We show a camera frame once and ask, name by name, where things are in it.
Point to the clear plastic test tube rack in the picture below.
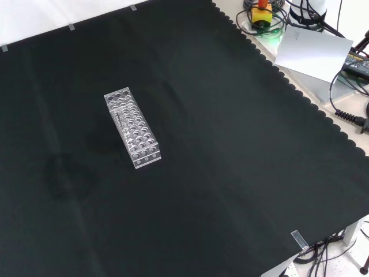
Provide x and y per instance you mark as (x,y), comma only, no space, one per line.
(141,138)

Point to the clear glass test tube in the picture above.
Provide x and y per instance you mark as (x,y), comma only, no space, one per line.
(119,119)

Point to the black bench cloth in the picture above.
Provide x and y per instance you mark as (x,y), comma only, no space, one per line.
(207,150)

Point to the yellow emergency stop button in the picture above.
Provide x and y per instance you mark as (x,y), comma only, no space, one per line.
(261,14)

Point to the black plug connector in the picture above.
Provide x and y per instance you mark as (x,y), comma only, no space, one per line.
(365,121)

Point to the black power adapter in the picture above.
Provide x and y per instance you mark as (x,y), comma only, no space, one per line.
(357,63)

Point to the pale grey board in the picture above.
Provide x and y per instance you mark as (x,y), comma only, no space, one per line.
(314,52)

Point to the grey bench leg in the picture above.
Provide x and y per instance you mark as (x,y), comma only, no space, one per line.
(352,233)

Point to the grey tape strip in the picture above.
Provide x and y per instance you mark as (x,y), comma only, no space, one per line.
(5,48)
(71,27)
(133,7)

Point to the clear tape strip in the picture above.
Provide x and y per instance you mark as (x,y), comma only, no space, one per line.
(299,240)

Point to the black tripod leg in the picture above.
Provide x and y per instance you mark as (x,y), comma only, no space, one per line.
(362,43)

